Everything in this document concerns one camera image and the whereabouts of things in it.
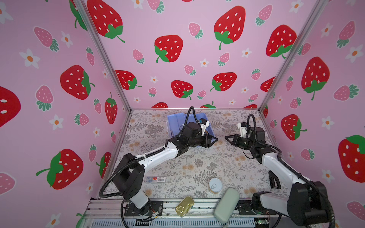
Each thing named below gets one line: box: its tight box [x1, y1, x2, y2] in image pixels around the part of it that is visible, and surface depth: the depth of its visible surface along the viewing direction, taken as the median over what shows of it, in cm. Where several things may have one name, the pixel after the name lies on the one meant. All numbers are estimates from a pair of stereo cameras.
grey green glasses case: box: [213, 187, 240, 224], surface depth 75 cm
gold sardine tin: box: [175, 196, 195, 218], surface depth 72 cm
